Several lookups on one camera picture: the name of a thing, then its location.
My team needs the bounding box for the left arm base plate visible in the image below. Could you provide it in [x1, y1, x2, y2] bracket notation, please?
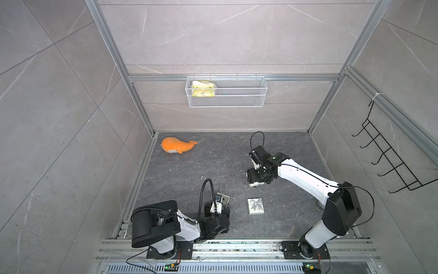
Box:
[146, 241, 193, 260]

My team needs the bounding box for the yellow sponge in basket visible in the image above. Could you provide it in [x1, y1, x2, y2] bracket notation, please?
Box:
[190, 80, 217, 97]

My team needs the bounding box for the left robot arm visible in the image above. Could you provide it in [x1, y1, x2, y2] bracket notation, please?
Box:
[130, 179, 230, 259]

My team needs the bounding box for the white wire wall basket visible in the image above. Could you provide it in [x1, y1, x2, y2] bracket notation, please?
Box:
[185, 75, 268, 108]

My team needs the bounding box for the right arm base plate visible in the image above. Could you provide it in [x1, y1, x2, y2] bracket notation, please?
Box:
[279, 240, 331, 260]

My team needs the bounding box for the orange plush whale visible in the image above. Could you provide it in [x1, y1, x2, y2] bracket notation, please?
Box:
[160, 137, 198, 154]

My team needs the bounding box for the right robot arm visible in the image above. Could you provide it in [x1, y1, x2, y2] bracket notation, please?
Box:
[246, 146, 371, 259]

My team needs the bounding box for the black wall hook rack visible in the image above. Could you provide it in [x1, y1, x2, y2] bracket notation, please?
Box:
[351, 100, 438, 194]

